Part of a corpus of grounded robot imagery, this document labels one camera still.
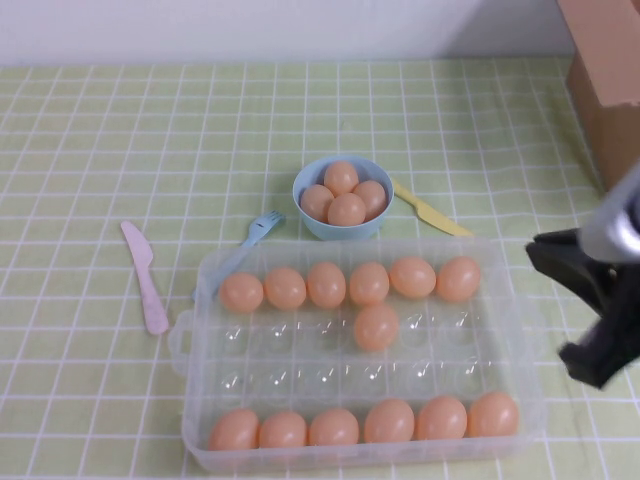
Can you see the light blue plastic fork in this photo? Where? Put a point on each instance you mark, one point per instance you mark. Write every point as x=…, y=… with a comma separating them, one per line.
x=260, y=227

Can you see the brown cardboard box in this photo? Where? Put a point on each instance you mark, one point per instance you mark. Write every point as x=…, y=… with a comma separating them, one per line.
x=610, y=75

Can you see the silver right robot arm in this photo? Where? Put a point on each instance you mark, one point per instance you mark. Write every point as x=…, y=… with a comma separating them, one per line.
x=615, y=225

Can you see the green checked tablecloth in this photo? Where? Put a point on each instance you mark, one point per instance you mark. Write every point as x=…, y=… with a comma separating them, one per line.
x=100, y=150

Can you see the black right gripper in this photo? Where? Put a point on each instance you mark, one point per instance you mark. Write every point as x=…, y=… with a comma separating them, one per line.
x=615, y=345

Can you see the orange plastic egg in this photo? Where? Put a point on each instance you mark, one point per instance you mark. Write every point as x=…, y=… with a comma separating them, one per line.
x=334, y=427
x=233, y=430
x=283, y=431
x=341, y=175
x=389, y=421
x=285, y=288
x=376, y=197
x=369, y=283
x=346, y=210
x=312, y=202
x=326, y=284
x=376, y=327
x=442, y=417
x=241, y=292
x=493, y=415
x=458, y=278
x=412, y=277

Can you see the pink plastic knife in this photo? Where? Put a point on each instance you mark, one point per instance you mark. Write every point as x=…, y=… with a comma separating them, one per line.
x=145, y=280

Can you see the yellow plastic knife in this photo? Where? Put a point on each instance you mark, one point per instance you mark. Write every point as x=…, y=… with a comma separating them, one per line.
x=430, y=215

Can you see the clear plastic egg box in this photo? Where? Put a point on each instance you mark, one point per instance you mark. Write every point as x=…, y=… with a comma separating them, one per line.
x=300, y=350

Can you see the light blue bowl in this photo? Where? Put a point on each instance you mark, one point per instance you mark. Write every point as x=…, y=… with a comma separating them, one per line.
x=345, y=231

